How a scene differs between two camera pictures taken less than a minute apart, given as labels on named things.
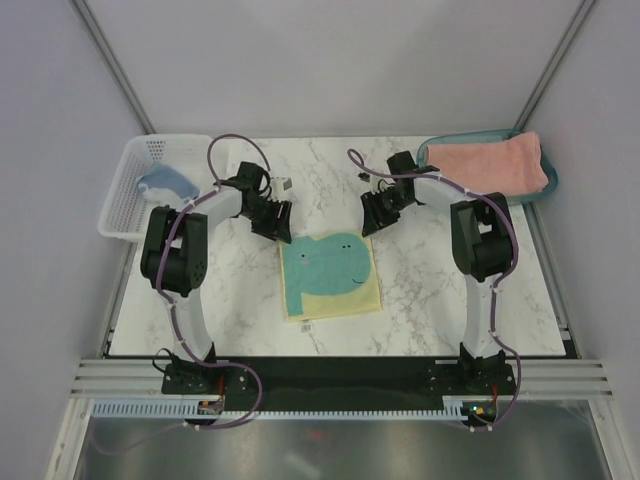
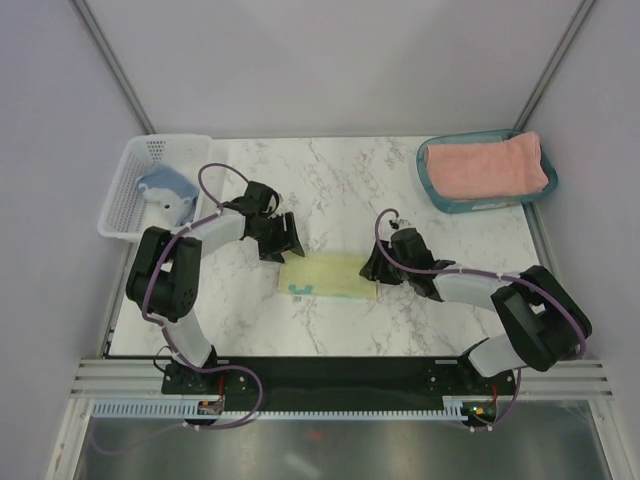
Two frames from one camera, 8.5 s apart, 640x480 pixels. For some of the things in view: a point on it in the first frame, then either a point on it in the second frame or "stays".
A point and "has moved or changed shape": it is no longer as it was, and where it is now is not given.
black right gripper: x=374 y=217 -> x=374 y=269
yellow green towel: x=329 y=275 has moved or changed shape
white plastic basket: x=127 y=209 stays
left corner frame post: x=88 y=19 stays
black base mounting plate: x=339 y=382 stays
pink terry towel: x=506 y=166 stays
